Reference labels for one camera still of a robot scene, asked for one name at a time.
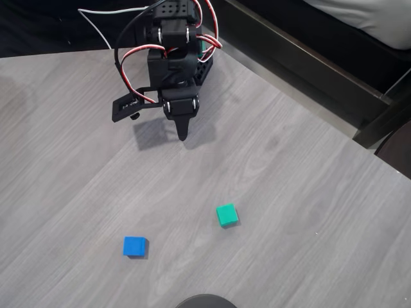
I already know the blue cube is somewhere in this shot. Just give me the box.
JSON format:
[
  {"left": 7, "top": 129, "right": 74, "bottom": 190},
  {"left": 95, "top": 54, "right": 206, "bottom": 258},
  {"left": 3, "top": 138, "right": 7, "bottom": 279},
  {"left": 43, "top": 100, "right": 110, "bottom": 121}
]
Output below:
[{"left": 122, "top": 235, "right": 150, "bottom": 259}]

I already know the red and white servo cable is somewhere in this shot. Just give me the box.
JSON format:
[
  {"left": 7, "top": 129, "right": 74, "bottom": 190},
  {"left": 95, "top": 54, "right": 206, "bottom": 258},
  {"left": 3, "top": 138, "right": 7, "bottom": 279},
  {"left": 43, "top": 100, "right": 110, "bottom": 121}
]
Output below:
[
  {"left": 195, "top": 33, "right": 223, "bottom": 64},
  {"left": 121, "top": 44, "right": 168, "bottom": 104},
  {"left": 196, "top": 0, "right": 220, "bottom": 37}
]

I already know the dark round stool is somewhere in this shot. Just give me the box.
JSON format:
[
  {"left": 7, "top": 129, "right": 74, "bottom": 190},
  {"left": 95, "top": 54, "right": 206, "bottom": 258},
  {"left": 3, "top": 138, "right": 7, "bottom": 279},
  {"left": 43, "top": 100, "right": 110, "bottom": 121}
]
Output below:
[{"left": 374, "top": 119, "right": 411, "bottom": 180}]

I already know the black camera cable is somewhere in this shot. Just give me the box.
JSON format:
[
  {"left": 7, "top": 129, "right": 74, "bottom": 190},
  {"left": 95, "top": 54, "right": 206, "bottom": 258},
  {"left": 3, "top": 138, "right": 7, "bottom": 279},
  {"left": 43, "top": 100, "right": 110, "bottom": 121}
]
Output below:
[{"left": 112, "top": 0, "right": 163, "bottom": 97}]

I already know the green cube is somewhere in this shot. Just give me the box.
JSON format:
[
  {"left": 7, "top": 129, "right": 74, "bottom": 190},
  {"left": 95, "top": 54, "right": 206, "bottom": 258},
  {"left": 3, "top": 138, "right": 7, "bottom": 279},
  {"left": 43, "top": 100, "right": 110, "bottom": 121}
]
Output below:
[{"left": 215, "top": 203, "right": 240, "bottom": 229}]

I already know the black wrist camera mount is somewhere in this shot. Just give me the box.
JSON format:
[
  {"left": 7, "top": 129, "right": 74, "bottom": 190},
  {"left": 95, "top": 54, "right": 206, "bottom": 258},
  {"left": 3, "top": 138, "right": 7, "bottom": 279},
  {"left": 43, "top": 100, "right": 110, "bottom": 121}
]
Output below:
[{"left": 111, "top": 85, "right": 162, "bottom": 123}]

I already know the black perforated arm base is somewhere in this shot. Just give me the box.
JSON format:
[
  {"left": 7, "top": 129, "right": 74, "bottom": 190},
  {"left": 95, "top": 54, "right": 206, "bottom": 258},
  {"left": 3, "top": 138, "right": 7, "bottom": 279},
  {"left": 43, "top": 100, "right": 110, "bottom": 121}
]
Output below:
[{"left": 191, "top": 56, "right": 215, "bottom": 87}]

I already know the dark round stand base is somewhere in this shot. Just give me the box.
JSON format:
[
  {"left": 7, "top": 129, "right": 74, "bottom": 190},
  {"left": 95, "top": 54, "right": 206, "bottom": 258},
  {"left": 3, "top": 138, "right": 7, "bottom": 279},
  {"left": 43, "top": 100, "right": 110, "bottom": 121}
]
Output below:
[{"left": 175, "top": 293, "right": 238, "bottom": 308}]

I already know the white mattress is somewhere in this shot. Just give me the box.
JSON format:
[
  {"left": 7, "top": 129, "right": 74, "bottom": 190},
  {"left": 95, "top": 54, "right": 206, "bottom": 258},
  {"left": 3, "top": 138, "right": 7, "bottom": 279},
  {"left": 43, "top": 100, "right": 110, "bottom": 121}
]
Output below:
[{"left": 303, "top": 0, "right": 411, "bottom": 51}]

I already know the dark wooden bed frame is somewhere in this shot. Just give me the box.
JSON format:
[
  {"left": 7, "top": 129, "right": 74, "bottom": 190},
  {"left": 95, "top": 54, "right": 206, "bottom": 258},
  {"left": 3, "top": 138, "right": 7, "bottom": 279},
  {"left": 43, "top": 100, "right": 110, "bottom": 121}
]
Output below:
[{"left": 210, "top": 0, "right": 411, "bottom": 149}]

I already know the green controller board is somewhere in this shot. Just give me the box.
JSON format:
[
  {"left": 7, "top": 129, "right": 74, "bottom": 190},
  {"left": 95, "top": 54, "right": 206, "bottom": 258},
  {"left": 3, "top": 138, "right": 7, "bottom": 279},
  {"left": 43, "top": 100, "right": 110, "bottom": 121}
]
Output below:
[{"left": 197, "top": 37, "right": 210, "bottom": 59}]

